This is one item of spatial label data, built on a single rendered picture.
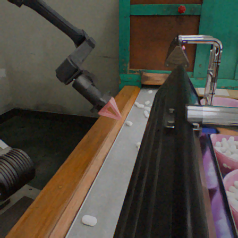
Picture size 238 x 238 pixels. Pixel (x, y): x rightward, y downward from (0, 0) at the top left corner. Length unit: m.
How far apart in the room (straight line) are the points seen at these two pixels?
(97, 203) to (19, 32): 2.59
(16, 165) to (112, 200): 0.32
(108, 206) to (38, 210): 0.17
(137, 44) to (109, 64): 1.00
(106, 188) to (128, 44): 1.09
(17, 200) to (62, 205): 0.53
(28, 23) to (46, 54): 0.38
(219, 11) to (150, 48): 0.44
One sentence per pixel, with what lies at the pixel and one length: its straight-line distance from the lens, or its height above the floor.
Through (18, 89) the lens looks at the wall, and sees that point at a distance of 3.22.
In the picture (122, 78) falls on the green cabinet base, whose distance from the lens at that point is 1.64.
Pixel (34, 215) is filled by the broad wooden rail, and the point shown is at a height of 0.76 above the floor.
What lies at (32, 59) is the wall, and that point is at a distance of 2.99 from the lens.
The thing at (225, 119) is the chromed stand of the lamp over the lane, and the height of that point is 1.12.
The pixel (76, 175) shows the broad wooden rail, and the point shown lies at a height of 0.76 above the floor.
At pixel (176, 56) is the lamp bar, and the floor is 1.08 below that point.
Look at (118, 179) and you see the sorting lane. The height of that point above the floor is 0.74.
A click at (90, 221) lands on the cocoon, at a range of 0.59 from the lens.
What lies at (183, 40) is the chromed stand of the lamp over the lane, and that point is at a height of 1.11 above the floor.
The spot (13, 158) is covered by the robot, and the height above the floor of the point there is 0.79.
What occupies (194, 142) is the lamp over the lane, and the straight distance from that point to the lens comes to 0.17.
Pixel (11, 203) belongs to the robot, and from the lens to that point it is 1.13.
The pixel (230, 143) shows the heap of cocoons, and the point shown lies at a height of 0.74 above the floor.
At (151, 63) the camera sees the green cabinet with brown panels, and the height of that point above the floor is 0.92.
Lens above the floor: 1.18
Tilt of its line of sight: 24 degrees down
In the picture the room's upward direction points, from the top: straight up
